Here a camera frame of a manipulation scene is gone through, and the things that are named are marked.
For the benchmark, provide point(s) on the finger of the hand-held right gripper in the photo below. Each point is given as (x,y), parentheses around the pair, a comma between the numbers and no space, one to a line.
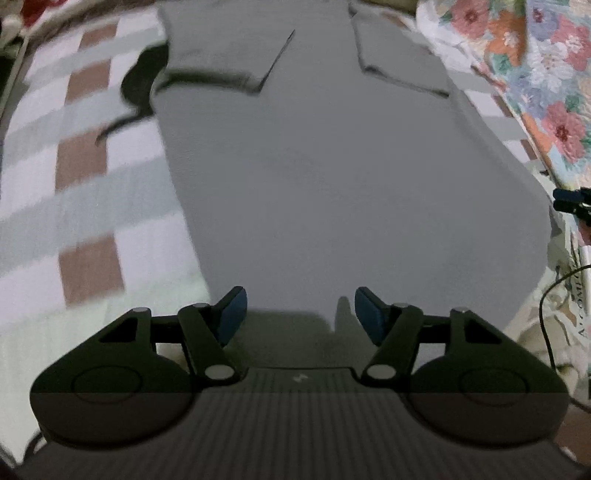
(570,199)

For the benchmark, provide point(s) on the floral quilt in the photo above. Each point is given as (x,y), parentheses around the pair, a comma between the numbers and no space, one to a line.
(554,69)

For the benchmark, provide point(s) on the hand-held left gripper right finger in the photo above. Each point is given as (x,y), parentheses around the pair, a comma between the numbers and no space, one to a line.
(369,316)

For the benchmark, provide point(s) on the checked rug with bear print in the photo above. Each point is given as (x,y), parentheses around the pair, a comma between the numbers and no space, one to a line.
(92,207)

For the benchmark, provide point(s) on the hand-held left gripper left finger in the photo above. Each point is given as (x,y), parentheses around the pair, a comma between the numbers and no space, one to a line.
(232,316)

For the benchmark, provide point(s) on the white printed cloth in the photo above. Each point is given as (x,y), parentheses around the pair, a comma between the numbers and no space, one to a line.
(572,304)

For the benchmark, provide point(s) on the grey shirt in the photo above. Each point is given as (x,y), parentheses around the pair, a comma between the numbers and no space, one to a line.
(323,161)

